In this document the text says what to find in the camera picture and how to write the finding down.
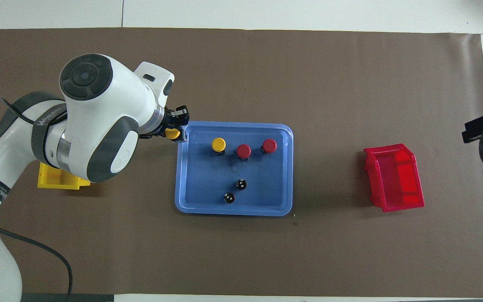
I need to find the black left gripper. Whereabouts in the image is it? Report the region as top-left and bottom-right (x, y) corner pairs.
(139, 105), (190, 143)

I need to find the blue plastic tray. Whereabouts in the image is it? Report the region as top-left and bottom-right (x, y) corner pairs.
(175, 121), (294, 217)

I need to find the red plastic bin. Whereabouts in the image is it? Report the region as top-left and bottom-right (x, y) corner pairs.
(363, 143), (425, 213)

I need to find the yellow plastic bin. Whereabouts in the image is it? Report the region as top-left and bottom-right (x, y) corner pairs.
(37, 161), (91, 190)

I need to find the brown paper mat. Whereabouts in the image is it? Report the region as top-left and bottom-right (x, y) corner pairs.
(0, 28), (483, 296)

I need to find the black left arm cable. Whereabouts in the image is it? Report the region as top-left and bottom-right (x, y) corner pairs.
(0, 97), (74, 302)

